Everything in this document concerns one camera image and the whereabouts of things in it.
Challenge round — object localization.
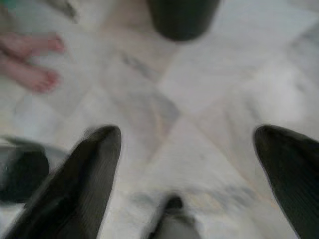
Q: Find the black rubbish bin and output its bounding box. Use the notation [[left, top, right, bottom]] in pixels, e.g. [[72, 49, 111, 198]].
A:
[[147, 0, 221, 42]]

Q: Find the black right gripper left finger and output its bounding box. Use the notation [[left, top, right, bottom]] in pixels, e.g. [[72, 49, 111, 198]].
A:
[[4, 125, 122, 239]]

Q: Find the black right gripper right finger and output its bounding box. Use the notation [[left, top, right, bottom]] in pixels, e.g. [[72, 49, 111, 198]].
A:
[[253, 124, 319, 239]]

